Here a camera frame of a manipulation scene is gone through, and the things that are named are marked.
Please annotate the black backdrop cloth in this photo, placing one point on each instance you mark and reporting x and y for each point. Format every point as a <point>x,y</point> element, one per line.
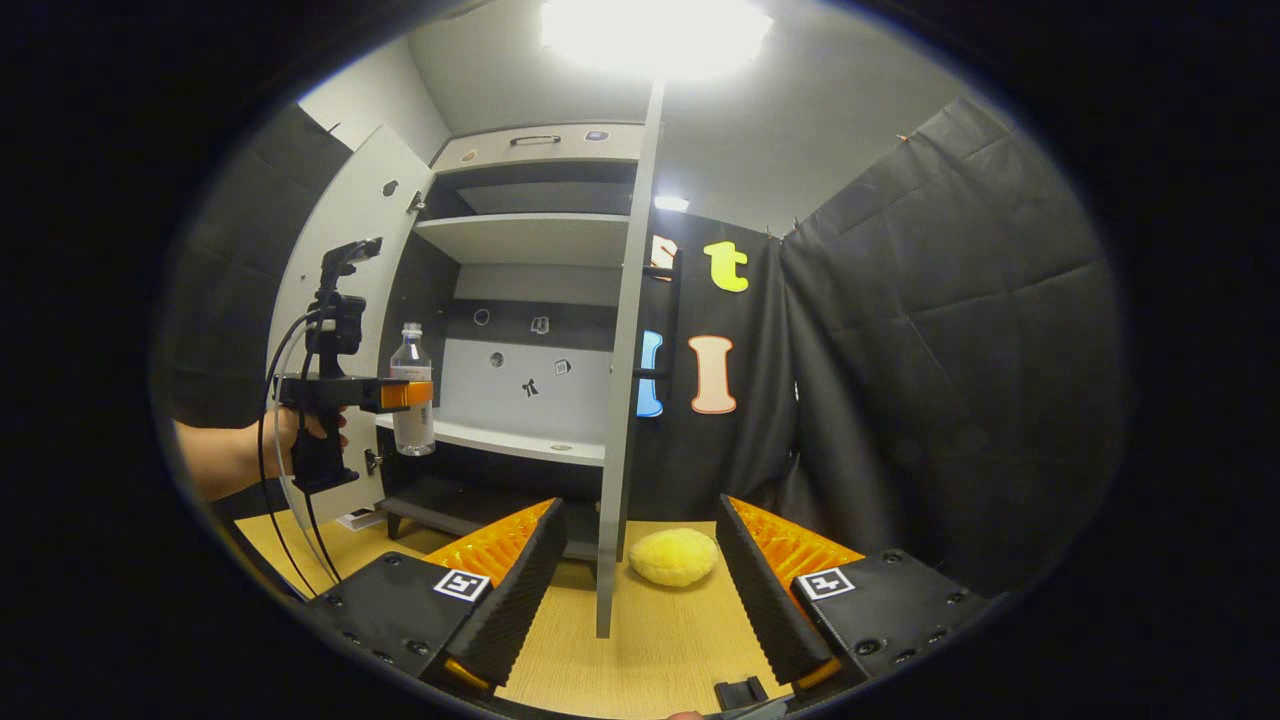
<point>950,350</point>

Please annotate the grey cabinet door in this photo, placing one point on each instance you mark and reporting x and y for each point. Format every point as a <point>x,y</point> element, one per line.
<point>620,400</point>

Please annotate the grey cabinet drawer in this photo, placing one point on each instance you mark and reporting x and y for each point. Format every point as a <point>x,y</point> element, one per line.
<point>560,145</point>

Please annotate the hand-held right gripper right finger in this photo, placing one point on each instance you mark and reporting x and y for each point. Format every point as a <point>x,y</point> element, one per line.
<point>765,600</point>

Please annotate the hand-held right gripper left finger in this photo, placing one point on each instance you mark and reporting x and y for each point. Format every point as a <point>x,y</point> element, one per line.
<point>515,610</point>

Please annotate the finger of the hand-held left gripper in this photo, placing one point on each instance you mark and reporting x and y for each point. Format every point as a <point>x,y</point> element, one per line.
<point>405,395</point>

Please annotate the clear plastic bottle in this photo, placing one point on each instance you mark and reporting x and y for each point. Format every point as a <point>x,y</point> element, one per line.
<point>412,435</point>

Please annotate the yellow plush toy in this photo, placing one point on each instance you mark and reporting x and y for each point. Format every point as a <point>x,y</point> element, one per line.
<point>675,557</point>

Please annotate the grey cabinet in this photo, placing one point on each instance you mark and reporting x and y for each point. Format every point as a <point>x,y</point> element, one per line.
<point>520,385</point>

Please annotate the grey cabinet shelf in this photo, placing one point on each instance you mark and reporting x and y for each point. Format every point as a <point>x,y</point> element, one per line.
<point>530,240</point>
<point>500,440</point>

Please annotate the ceiling light panel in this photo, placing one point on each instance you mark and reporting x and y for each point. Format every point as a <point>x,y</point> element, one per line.
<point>655,30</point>
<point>672,203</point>

